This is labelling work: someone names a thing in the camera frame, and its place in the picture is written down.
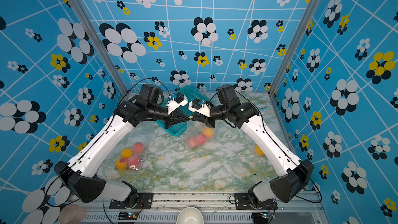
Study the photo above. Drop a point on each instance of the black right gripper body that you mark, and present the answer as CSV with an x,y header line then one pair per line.
x,y
217,114

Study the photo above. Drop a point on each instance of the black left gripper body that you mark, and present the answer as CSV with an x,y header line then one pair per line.
x,y
160,112

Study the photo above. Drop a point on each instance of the pink peach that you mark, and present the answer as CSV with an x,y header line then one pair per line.
x,y
138,148

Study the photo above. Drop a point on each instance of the yellow red peach top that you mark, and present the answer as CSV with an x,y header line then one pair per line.
x,y
208,132

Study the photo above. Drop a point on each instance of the yellow peach front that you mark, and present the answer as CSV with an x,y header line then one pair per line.
x,y
126,153

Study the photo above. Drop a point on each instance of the yellow round peach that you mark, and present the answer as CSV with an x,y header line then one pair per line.
x,y
258,151

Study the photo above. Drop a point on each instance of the clear zip bag blue zipper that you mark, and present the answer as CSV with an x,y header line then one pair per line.
x,y
135,161

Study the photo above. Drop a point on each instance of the teal plastic mesh basket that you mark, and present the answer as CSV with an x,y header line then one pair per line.
x,y
180,128

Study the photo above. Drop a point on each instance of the yellow orange peach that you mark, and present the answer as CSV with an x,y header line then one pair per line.
x,y
121,163

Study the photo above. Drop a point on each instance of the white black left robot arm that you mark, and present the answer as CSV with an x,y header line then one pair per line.
x,y
79,174

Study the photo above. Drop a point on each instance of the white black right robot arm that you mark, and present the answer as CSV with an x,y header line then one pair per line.
x,y
293,174

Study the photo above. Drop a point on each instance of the white bowl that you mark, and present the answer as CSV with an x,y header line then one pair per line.
x,y
190,215

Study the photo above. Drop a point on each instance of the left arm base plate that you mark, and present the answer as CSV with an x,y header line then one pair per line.
x,y
140,200

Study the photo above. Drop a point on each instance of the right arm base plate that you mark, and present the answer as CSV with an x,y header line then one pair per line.
x,y
246,201

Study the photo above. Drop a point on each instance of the aluminium front rail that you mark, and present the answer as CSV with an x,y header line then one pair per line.
x,y
216,208

